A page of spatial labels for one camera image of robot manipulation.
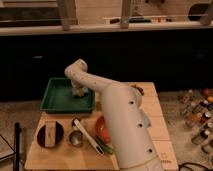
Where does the dark round plate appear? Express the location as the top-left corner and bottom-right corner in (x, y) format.
(37, 121), (64, 148)

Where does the wooden block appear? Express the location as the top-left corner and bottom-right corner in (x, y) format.
(45, 121), (56, 148)

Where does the black stand leg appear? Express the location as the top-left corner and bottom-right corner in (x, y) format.
(13, 122), (21, 171)

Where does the green cucumber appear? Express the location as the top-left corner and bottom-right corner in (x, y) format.
(95, 137), (114, 155)

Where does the spice bottle lower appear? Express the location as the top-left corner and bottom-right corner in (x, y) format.
(191, 130), (210, 145)

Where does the orange bowl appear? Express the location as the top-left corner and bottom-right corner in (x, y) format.
(95, 116), (110, 143)

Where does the black cable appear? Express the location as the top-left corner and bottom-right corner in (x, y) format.
(178, 161), (213, 171)

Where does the wooden board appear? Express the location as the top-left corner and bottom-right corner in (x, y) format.
(25, 82), (178, 171)

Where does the green plastic tray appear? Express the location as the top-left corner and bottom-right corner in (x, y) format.
(40, 78), (95, 113)

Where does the spice bottle dark cap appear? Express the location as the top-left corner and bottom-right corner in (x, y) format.
(192, 100), (208, 114)

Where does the white handled utensil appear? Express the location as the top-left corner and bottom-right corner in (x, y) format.
(72, 118), (104, 155)

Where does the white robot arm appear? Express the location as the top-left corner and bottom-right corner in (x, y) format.
(64, 59), (164, 171)

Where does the small metal cup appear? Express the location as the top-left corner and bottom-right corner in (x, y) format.
(68, 130), (83, 147)

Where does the spice bottle orange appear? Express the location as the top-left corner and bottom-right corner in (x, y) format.
(185, 112), (212, 128)

